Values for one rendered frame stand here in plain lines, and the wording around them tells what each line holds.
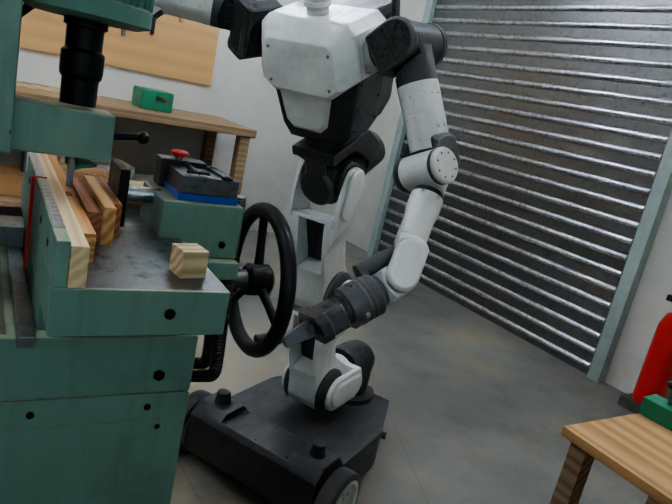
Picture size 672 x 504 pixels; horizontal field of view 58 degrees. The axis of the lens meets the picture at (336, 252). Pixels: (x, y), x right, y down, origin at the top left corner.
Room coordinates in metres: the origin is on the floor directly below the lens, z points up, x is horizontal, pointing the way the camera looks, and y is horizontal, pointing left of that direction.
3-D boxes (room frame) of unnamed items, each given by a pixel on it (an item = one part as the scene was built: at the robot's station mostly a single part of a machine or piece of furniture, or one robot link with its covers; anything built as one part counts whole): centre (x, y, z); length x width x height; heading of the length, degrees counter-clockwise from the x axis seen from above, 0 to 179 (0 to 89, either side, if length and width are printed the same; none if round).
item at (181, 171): (1.01, 0.26, 0.99); 0.13 x 0.11 x 0.06; 32
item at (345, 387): (1.83, -0.05, 0.28); 0.21 x 0.20 x 0.13; 152
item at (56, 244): (0.88, 0.45, 0.93); 0.60 x 0.02 x 0.06; 32
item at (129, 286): (0.96, 0.33, 0.87); 0.61 x 0.30 x 0.06; 32
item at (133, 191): (0.96, 0.33, 0.95); 0.09 x 0.07 x 0.09; 32
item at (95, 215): (0.90, 0.39, 0.92); 0.23 x 0.02 x 0.05; 32
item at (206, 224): (1.01, 0.26, 0.91); 0.15 x 0.14 x 0.09; 32
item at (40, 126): (0.90, 0.44, 1.03); 0.14 x 0.07 x 0.09; 122
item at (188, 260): (0.77, 0.19, 0.92); 0.04 x 0.04 x 0.04; 42
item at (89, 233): (0.98, 0.46, 0.92); 0.59 x 0.02 x 0.04; 32
